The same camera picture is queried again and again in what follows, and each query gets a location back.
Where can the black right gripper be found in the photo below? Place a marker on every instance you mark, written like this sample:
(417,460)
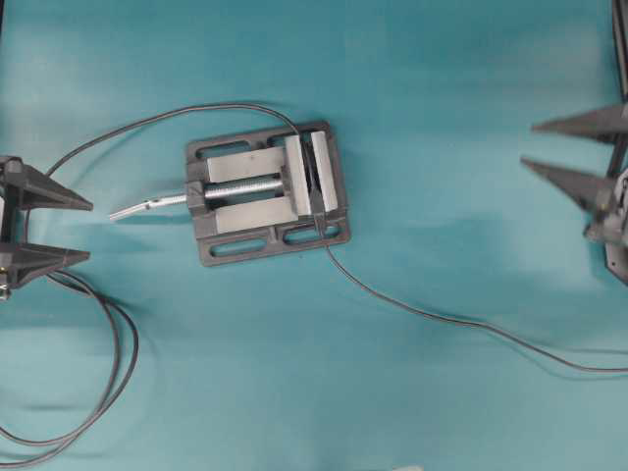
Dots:
(605,196)

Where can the black metal bench vise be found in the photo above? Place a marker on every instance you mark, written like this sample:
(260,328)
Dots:
(264,193)

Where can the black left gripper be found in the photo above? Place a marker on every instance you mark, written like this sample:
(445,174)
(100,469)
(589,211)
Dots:
(25,188)

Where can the black frame rail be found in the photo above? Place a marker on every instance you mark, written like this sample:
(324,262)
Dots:
(619,28)

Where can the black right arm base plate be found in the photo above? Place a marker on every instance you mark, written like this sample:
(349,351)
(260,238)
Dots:
(616,261)

